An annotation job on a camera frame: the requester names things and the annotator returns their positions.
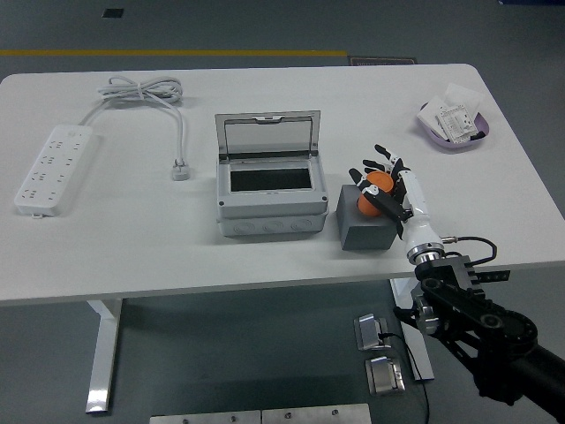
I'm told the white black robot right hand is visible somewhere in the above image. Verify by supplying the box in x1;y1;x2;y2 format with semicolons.
348;143;445;261

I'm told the orange cylindrical battery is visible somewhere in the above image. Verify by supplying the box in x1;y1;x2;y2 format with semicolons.
356;170;395;217

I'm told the transparent hinged box lid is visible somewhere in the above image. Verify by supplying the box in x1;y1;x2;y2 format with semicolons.
215;110;322;161

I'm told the silver floor socket box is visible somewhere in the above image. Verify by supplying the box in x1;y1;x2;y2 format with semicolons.
365;356;406;396
353;313;392;352

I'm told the grey plastic junction box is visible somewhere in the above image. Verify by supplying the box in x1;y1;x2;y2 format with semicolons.
215;153;330;239

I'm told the grey block with round hole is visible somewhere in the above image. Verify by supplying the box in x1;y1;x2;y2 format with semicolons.
335;183;401;252

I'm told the purple shallow tray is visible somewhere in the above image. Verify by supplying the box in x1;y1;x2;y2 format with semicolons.
417;102;492;155

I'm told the white flat packet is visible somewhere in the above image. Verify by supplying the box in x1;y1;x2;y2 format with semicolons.
418;95;449;138

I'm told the white socket panel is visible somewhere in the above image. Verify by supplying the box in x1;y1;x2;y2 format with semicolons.
434;103;482;145

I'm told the black table control panel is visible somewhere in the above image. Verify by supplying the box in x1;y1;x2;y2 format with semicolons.
474;269;511;284

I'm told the white square packet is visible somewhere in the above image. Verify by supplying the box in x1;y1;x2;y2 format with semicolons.
442;82;483;117

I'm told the dark floor sign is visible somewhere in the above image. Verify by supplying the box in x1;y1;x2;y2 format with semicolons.
348;56;418;67

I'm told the white table leg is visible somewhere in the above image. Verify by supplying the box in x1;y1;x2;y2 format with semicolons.
85;298;124;415
389;277;436;382

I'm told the grey metal plate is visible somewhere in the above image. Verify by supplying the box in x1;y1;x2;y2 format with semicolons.
149;410;261;424

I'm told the white power strip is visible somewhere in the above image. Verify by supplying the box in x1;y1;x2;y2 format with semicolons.
12;124;101;218

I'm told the black floor cable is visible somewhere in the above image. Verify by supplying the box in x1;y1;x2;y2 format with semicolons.
378;331;432;424

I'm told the white power cord with plug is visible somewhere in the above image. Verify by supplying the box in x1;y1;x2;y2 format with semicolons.
79;75;193;182

